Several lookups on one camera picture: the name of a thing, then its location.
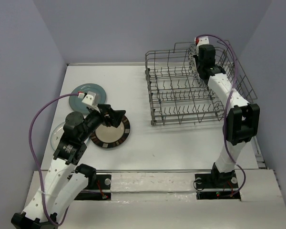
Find dark rimmed beige plate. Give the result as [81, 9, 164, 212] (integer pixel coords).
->
[90, 115, 131, 149]

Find watermelon pattern plate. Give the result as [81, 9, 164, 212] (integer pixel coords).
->
[50, 122, 65, 151]

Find teal green plate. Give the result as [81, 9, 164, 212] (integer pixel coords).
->
[69, 83, 107, 115]

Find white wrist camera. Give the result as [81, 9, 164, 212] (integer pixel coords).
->
[78, 91, 100, 107]
[195, 36, 209, 47]

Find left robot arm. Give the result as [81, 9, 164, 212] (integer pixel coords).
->
[11, 104, 126, 229]

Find grey wire dish rack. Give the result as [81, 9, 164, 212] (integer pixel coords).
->
[145, 41, 257, 125]

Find white blue striped plate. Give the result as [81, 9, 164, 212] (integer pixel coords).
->
[188, 43, 207, 88]

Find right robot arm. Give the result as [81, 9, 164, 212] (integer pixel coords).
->
[195, 44, 260, 187]

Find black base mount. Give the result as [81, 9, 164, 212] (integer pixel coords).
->
[193, 173, 241, 200]
[74, 174, 112, 201]

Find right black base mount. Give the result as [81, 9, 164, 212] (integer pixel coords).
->
[193, 173, 241, 200]

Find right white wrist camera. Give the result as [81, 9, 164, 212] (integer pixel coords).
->
[195, 36, 209, 47]

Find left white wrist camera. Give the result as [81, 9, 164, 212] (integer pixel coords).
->
[78, 91, 100, 107]

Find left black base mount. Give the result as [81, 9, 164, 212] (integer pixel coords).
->
[74, 174, 112, 201]

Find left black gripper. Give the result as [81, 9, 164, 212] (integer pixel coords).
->
[79, 103, 126, 142]

